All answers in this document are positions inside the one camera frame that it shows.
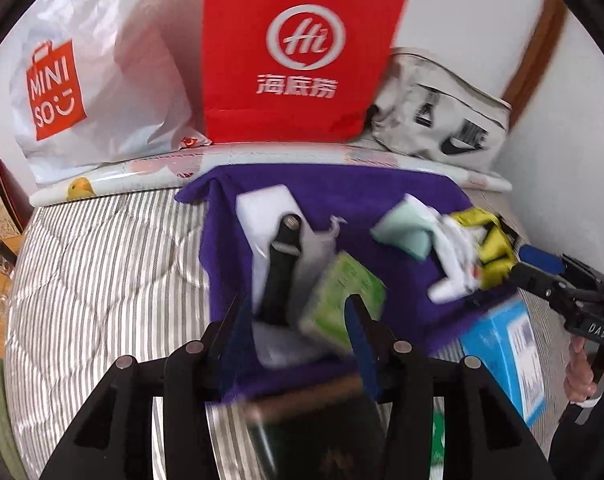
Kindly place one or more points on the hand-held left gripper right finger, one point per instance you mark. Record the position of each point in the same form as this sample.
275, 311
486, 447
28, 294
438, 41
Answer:
367, 350

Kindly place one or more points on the mint green cloth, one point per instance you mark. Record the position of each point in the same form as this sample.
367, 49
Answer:
402, 232

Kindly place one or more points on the red paper bag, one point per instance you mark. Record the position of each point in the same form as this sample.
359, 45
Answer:
232, 35

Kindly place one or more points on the rolled printed paper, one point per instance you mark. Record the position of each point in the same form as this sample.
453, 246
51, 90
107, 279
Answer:
132, 170

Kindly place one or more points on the white sponge block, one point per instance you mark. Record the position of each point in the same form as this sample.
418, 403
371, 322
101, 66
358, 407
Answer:
262, 205

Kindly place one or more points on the white cloth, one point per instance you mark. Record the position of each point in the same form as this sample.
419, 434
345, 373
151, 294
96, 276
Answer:
454, 260

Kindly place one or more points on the dark tea tin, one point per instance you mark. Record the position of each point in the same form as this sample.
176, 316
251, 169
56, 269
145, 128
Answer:
302, 435

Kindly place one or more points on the brown wooden door frame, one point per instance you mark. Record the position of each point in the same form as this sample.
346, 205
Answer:
537, 50

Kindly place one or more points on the striped mattress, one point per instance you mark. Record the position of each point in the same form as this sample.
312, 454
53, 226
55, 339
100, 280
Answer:
107, 285

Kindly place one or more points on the grey sling bag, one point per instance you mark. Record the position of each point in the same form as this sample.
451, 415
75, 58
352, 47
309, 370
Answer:
407, 95

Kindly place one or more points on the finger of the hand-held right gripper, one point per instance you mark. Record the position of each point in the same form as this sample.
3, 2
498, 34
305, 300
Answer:
532, 280
539, 258

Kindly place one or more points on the blue tissue pack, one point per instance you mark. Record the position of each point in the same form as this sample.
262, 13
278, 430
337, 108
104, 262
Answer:
497, 350

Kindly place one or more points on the white plastic shopping bag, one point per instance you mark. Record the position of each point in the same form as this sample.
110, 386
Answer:
132, 85

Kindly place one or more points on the person's right forearm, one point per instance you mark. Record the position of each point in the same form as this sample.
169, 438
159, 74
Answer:
582, 445

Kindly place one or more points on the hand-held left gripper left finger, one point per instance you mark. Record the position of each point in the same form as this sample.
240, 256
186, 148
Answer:
232, 355

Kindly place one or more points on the person's right hand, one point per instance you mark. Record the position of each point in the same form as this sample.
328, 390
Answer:
577, 375

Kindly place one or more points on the purple towel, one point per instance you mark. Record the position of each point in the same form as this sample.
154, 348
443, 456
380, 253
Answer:
407, 320

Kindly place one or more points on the light green tissue pack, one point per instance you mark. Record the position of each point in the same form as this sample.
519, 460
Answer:
342, 290

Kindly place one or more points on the black cylindrical tool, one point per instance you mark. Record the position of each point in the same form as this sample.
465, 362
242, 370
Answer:
279, 285

